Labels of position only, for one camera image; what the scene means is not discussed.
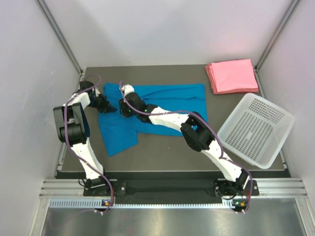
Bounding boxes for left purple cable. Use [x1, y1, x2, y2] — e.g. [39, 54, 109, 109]
[64, 73, 116, 217]

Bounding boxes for white perforated plastic basket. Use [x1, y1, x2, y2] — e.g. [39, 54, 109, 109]
[218, 93, 294, 169]

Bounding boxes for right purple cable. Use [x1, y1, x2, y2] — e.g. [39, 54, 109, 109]
[119, 80, 254, 213]

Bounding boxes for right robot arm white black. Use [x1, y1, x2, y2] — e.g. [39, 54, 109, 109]
[119, 82, 253, 199]

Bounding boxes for left aluminium corner post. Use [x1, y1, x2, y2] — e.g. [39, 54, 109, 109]
[35, 0, 83, 74]

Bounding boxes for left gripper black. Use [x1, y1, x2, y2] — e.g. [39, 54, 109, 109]
[88, 92, 117, 114]

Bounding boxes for slotted grey cable duct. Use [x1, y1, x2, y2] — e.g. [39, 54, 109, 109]
[49, 198, 249, 209]

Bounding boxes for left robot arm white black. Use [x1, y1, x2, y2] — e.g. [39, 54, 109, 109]
[53, 81, 117, 195]

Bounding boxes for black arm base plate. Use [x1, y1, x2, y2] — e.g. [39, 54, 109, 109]
[83, 171, 290, 205]

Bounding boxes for right aluminium corner post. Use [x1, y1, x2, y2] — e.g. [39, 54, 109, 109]
[254, 0, 302, 72]

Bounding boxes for purple cable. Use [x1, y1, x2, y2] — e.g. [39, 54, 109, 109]
[64, 73, 116, 217]
[119, 80, 254, 213]

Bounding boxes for aluminium corner post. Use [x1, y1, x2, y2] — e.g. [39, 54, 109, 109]
[35, 0, 83, 74]
[254, 0, 302, 72]

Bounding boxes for aluminium frame rail front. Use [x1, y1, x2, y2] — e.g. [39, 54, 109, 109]
[40, 178, 308, 198]

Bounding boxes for folded pink t shirt stack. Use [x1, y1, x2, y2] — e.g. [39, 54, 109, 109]
[205, 59, 259, 95]

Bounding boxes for blue t shirt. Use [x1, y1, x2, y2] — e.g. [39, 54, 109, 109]
[97, 82, 209, 157]

